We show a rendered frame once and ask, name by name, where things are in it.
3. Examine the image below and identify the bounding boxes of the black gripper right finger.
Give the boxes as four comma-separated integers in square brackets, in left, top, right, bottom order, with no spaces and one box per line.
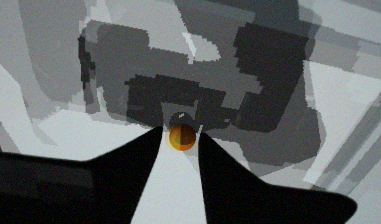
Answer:
[198,133,358,224]

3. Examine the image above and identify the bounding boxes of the translucent yellow ball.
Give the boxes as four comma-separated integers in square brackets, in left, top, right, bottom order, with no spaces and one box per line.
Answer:
[165,123,181,151]

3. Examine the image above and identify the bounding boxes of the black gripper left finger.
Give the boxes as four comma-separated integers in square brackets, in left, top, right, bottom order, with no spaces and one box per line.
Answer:
[0,126,163,224]

